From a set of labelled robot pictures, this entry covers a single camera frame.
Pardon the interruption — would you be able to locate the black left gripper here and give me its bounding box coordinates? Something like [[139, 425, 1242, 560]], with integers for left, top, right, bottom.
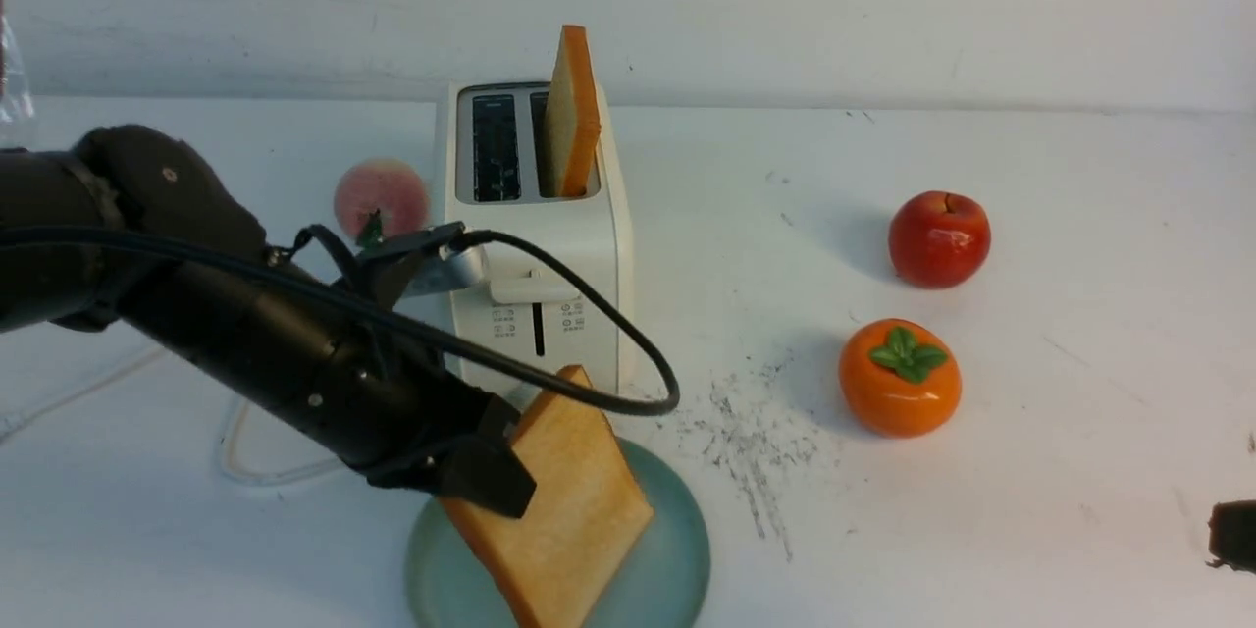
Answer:
[[286, 327, 538, 519]]

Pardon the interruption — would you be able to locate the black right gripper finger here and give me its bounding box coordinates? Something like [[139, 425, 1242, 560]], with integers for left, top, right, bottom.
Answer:
[[1208, 501, 1256, 573]]

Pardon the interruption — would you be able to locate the toast slice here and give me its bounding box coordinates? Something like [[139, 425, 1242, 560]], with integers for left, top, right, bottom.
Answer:
[[546, 25, 602, 198], [441, 391, 654, 627]]

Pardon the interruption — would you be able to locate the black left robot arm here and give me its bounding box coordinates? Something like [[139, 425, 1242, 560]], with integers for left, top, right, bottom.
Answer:
[[3, 126, 538, 519]]

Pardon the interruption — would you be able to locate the white two-slot toaster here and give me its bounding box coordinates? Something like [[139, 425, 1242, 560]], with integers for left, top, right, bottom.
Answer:
[[428, 80, 637, 394]]

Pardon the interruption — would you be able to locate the light green plate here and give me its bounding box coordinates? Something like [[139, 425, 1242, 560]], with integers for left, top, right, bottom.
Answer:
[[402, 440, 710, 627]]

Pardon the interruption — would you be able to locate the pink peach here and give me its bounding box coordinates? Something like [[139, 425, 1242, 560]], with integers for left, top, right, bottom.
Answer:
[[333, 158, 431, 247]]

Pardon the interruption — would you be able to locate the orange persimmon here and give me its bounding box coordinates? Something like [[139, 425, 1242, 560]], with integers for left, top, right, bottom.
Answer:
[[836, 319, 962, 440]]

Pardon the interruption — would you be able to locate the red apple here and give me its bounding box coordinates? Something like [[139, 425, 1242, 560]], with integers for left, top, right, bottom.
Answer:
[[888, 190, 992, 289]]

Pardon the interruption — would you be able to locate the clear plastic object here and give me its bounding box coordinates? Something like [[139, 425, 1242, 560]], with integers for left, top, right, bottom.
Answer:
[[1, 15, 36, 136]]

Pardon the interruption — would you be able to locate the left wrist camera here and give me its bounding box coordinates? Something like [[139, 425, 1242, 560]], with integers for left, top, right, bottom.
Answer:
[[357, 222, 489, 309]]

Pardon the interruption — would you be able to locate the white power cable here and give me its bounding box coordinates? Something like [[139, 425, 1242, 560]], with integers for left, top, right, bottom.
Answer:
[[0, 340, 344, 487]]

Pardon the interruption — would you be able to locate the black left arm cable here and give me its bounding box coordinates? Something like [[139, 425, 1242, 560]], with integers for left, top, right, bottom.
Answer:
[[0, 224, 681, 417]]

